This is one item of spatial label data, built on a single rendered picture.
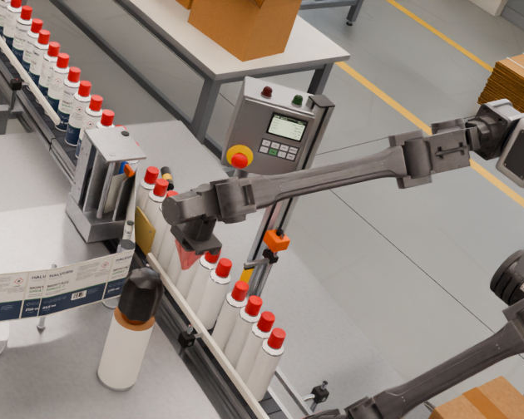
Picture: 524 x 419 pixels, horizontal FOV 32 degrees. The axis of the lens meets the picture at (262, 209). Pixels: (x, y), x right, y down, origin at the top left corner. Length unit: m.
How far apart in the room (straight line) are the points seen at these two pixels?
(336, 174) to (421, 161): 0.17
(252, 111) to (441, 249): 2.67
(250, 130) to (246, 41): 1.69
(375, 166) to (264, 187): 0.22
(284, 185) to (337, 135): 3.37
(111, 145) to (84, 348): 0.52
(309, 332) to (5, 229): 0.83
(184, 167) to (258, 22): 0.98
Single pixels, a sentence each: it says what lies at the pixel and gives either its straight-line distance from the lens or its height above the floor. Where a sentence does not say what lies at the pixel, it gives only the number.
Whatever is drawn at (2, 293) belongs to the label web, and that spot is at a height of 1.01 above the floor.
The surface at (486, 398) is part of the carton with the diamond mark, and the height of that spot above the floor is 1.12.
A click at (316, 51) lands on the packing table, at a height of 0.78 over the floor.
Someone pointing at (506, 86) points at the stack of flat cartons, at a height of 0.20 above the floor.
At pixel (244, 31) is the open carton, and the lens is 3.68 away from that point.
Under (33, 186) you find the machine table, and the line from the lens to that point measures 2.62.
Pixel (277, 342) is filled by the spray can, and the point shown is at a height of 1.07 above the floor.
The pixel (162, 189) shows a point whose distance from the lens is 2.30.
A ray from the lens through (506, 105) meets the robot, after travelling 2.35.
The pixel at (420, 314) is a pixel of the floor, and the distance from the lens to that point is 4.08.
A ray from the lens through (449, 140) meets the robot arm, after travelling 1.83.
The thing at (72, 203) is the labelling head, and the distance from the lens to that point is 2.42.
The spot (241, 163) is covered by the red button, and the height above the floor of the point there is 1.33.
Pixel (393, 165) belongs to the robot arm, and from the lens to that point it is 1.79.
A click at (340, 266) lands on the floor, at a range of 4.12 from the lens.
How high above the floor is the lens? 2.38
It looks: 34 degrees down
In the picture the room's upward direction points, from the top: 21 degrees clockwise
